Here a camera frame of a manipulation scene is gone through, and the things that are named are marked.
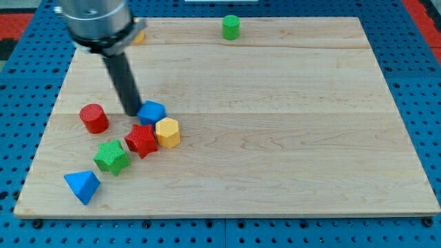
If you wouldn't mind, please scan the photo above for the blue cube block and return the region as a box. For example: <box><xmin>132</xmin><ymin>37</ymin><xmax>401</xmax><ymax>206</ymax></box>
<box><xmin>137</xmin><ymin>101</ymin><xmax>167</xmax><ymax>126</ymax></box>

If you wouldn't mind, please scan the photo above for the yellow block behind arm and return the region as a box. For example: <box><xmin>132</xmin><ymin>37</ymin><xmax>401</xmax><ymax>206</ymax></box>
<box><xmin>132</xmin><ymin>25</ymin><xmax>145</xmax><ymax>44</ymax></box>

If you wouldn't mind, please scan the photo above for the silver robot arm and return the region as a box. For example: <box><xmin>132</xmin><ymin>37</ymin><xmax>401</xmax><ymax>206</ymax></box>
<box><xmin>54</xmin><ymin>0</ymin><xmax>147</xmax><ymax>57</ymax></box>

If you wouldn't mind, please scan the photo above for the wooden board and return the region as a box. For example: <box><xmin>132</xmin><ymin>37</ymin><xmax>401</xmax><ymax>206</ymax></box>
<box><xmin>14</xmin><ymin>17</ymin><xmax>440</xmax><ymax>219</ymax></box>

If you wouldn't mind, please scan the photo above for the yellow hexagon block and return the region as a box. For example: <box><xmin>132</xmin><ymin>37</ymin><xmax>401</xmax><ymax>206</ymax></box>
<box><xmin>155</xmin><ymin>117</ymin><xmax>181</xmax><ymax>149</ymax></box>

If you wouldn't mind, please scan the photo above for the red star block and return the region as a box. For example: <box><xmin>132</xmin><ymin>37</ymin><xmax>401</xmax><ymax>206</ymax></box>
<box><xmin>124</xmin><ymin>124</ymin><xmax>158</xmax><ymax>159</ymax></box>

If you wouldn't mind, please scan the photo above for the green cylinder block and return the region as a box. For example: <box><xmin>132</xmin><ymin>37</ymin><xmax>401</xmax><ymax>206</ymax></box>
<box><xmin>222</xmin><ymin>15</ymin><xmax>240</xmax><ymax>40</ymax></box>

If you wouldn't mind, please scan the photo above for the green star block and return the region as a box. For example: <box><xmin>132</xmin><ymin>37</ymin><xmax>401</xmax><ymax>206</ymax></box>
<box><xmin>93</xmin><ymin>139</ymin><xmax>130</xmax><ymax>176</ymax></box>

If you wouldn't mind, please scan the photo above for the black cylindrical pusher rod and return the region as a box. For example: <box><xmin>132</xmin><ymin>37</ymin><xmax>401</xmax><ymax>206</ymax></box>
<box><xmin>103</xmin><ymin>52</ymin><xmax>142</xmax><ymax>116</ymax></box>

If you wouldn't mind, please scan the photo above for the red cylinder block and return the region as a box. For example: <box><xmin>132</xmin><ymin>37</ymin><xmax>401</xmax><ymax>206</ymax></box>
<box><xmin>79</xmin><ymin>103</ymin><xmax>110</xmax><ymax>134</ymax></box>

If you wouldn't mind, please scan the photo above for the blue triangle block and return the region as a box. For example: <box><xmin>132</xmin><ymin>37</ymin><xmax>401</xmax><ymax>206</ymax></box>
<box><xmin>64</xmin><ymin>171</ymin><xmax>101</xmax><ymax>205</ymax></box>

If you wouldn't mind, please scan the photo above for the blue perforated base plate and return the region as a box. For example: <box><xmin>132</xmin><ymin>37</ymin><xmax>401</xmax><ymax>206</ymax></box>
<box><xmin>1</xmin><ymin>0</ymin><xmax>440</xmax><ymax>247</ymax></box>

